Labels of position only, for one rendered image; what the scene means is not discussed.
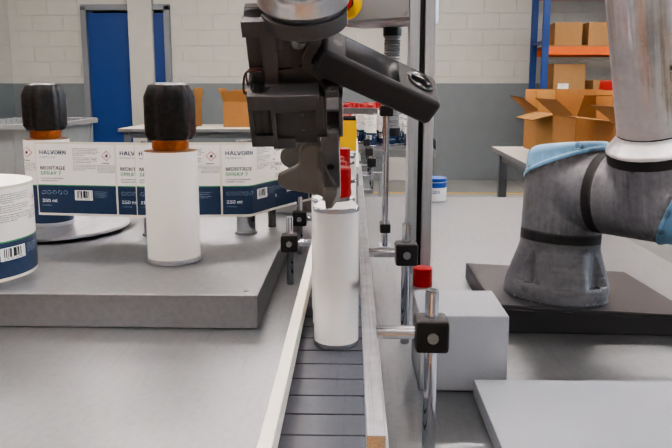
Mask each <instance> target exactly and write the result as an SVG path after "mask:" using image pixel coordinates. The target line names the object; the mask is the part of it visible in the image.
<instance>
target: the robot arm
mask: <svg viewBox="0 0 672 448"><path fill-rule="evenodd" d="M348 3H349V0H257V3H245V5H244V13H243V16H242V18H241V21H240V24H241V32H242V38H246V47H247V55H248V64H249V69H248V70H247V71H246V72H245V73H244V76H243V81H242V90H243V93H244V94H245V95H246V100H247V108H248V116H249V124H250V132H251V140H252V147H274V149H283V150H282V151H281V154H280V160H281V162H282V164H283V165H284V166H286V167H288V169H286V170H284V171H282V172H280V173H279V175H278V183H279V185H280V186H281V187H282V188H284V189H287V190H292V191H298V192H303V193H309V194H315V195H319V196H321V197H323V198H324V199H325V206H326V209H332V208H333V207H334V205H335V204H336V202H337V201H338V199H339V198H340V196H341V167H340V137H343V87H345V88H347V89H350V90H352V91H354V92H356V93H358V94H360V95H363V96H365V97H367V98H369V99H371V100H374V101H376V102H378V103H380V104H382V105H385V106H387V107H389V108H391V109H393V110H396V111H398V112H400V113H402V114H404V115H407V116H409V117H411V118H413V119H415V120H418V121H420V122H422V123H428V122H429V121H430V120H431V119H432V117H433V116H434V115H435V113H436V112H437V110H438V109H439V108H440V101H439V96H438V91H437V86H436V82H435V80H434V78H432V77H430V76H428V75H426V74H424V73H422V72H420V71H417V70H415V69H413V68H411V67H409V66H407V65H405V64H403V63H401V62H399V61H397V60H395V59H393V58H390V57H388V56H386V55H384V54H382V53H380V52H378V51H376V50H374V49H372V48H370V47H368V46H365V45H363V44H361V43H359V42H357V41H355V40H353V39H351V38H349V37H347V36H345V35H343V34H340V33H339V32H341V31H342V30H343V29H344V28H345V27H346V25H347V4H348ZM605 6H606V18H607V29H608V41H609V53H610V65H611V76H612V88H613V100H614V112H615V124H616V136H615V137H614V139H613V140H612V141H611V142H610V143H609V142H606V141H581V142H562V143H549V144H541V145H536V146H534V147H533V148H531V149H530V150H529V152H528V155H527V162H526V169H525V171H524V175H523V176H524V177H525V180H524V192H523V205H522V218H521V230H520V241H519V244H518V246H517V249H516V251H515V253H514V256H513V258H512V260H511V263H510V265H509V268H508V270H507V272H506V275H505V283H504V290H505V292H506V293H508V294H509V295H511V296H514V297H516V298H519V299H522V300H525V301H529V302H533V303H538V304H544V305H550V306H558V307H570V308H591V307H599V306H603V305H606V304H607V303H608V302H609V292H610V286H609V282H608V278H607V273H606V269H605V265H604V261H603V257H602V253H601V240H602V234H608V235H614V236H620V237H626V238H632V239H638V240H643V241H649V242H655V243H657V244H658V245H664V244H669V245H672V0H605ZM247 73H249V78H247ZM245 77H246V84H247V86H248V90H247V92H246V91H245ZM252 87H253V88H252ZM320 137H321V142H320Z"/></svg>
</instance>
